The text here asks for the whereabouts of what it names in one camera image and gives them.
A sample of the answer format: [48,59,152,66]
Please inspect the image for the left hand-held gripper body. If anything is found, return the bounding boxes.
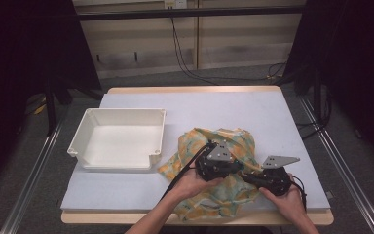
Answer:
[194,139,243,182]

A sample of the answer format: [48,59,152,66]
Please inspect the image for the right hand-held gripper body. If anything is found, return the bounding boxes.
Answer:
[255,155,302,197]

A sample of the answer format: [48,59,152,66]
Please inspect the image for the orange and teal patterned cloth bag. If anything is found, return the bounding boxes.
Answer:
[157,127,264,223]

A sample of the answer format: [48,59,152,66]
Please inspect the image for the person's right hand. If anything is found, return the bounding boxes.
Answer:
[258,182,307,222]

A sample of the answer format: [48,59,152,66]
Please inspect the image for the person's left hand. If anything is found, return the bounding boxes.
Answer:
[171,167,224,203]

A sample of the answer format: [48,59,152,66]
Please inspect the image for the pale blue table mat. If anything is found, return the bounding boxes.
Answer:
[59,90,332,214]

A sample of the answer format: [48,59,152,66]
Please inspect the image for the wooden table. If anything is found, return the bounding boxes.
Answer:
[60,85,335,226]

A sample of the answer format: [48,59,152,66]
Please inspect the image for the black metal stand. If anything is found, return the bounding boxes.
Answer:
[278,63,326,125]

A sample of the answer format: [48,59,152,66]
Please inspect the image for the white plastic tray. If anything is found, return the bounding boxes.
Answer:
[66,107,168,173]

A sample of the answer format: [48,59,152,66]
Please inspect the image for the dark curtain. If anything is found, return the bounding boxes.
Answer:
[284,0,374,171]
[0,0,102,197]

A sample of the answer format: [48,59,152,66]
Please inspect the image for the black horizontal bar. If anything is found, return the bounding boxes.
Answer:
[77,5,307,21]

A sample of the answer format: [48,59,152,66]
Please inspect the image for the black tripod stand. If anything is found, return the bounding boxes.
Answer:
[43,75,105,138]

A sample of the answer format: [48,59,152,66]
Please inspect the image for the yellow floor tape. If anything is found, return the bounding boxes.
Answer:
[33,102,47,116]

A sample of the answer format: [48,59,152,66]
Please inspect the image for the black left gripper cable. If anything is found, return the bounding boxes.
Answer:
[160,143,210,202]

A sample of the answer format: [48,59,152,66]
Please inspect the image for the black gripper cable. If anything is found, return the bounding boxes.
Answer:
[287,175,308,212]
[160,143,210,202]

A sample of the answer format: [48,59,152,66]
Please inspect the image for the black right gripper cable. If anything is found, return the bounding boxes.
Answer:
[287,175,308,212]

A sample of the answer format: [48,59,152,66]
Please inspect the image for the metal floor rail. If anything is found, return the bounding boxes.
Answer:
[0,119,65,234]
[297,95,374,234]

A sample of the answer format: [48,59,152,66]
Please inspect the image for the black floor cables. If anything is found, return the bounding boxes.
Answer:
[296,93,333,141]

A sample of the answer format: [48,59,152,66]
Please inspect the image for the long black wall cable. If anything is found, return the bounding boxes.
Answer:
[169,16,288,87]

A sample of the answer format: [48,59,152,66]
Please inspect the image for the white wall outlet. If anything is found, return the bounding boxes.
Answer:
[163,0,189,10]

